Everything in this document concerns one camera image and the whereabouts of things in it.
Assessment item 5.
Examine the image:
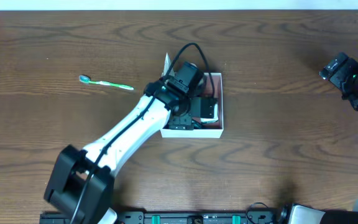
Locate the left black cable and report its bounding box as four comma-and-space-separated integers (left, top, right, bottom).
69, 42, 216, 224

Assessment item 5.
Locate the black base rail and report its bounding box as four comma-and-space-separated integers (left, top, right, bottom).
39, 210, 291, 224

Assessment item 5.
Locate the white cream tube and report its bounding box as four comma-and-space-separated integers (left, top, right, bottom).
162, 54, 175, 77

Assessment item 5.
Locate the green white soap packet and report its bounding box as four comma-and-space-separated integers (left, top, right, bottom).
200, 103, 219, 124

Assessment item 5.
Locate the white box with pink interior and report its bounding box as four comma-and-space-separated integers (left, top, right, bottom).
160, 73, 224, 139

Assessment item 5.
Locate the blue clear bottle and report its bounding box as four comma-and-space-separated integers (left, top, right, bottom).
189, 63, 206, 96

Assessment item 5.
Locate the green toothbrush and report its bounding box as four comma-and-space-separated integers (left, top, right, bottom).
78, 75, 134, 90

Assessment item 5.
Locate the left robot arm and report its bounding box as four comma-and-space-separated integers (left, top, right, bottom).
44, 62, 214, 224

